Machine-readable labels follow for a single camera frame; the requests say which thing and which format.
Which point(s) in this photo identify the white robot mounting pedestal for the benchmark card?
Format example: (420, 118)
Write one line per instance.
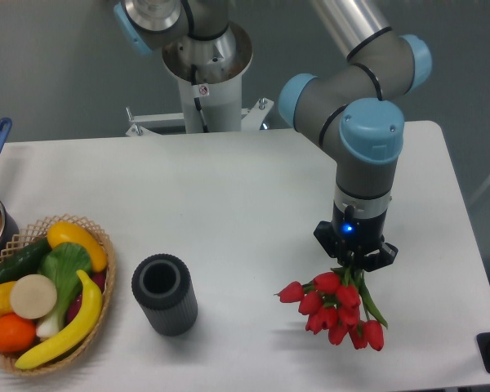
(209, 78)

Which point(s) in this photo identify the orange fruit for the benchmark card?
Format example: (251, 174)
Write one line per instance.
(16, 334)

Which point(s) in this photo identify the green bok choy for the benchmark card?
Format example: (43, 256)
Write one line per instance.
(61, 266)

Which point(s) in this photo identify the woven wicker basket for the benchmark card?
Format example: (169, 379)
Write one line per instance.
(107, 266)

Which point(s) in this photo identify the red tulip bouquet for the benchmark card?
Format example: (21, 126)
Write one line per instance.
(339, 303)

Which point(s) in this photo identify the dark red eggplant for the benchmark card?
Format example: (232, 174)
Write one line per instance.
(99, 279)

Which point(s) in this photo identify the green cucumber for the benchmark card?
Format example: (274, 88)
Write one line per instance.
(25, 261)

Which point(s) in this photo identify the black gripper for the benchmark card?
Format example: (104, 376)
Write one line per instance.
(364, 234)

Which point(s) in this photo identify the beige round radish slice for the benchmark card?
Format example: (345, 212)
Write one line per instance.
(33, 296)

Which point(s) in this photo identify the yellow banana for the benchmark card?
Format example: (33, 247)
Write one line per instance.
(72, 334)

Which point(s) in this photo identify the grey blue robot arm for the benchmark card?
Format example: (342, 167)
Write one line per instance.
(351, 117)

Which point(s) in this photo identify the dark grey ribbed vase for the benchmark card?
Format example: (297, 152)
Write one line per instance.
(162, 286)

